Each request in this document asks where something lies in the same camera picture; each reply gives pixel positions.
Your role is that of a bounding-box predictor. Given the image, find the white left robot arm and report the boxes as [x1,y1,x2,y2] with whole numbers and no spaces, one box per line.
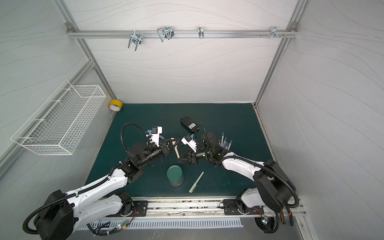
[22,122,180,240]

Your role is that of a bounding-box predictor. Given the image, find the green lidded round container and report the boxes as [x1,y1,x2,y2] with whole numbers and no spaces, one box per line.
[167,165,184,187]

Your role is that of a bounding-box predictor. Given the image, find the metal bracket clamp right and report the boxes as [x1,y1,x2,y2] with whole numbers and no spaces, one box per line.
[260,27,287,39]

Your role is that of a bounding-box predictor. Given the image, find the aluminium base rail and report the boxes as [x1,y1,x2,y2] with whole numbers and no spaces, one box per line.
[131,196,307,217]

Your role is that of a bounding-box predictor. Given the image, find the black battery box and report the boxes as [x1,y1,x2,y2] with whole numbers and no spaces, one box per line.
[181,117,199,133]

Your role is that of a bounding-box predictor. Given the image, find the metal u-bolt clamp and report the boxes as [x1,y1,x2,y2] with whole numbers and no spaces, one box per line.
[128,33,142,51]

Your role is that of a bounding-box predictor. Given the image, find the light green pen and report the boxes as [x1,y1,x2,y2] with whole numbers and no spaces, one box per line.
[189,172,205,193]

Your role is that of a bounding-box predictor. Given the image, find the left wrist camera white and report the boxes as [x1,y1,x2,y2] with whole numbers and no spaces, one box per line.
[146,127,163,147]

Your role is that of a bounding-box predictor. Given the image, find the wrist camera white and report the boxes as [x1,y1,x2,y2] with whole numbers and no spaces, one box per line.
[181,134,198,153]
[146,127,163,147]

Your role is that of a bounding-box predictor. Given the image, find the white wire basket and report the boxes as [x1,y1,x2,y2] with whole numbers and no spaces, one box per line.
[11,80,106,156]

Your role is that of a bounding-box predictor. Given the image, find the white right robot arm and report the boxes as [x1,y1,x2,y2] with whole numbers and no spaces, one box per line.
[178,122,300,213]

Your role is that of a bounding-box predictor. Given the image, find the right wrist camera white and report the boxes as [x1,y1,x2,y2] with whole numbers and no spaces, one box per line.
[181,134,198,153]

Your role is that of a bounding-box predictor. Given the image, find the yellow tape roll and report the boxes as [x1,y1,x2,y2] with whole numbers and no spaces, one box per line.
[109,100,123,112]

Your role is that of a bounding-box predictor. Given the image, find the orange handled pliers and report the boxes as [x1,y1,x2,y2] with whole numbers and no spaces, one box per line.
[279,206,294,227]

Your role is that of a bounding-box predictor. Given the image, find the aluminium cross rail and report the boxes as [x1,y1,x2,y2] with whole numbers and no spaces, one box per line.
[67,29,299,39]

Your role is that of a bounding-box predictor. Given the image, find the small metal ring clamp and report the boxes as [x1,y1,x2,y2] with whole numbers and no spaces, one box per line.
[198,27,204,39]

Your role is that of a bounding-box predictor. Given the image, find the metal hook clamp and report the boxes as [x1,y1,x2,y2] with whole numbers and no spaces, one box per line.
[157,26,175,42]

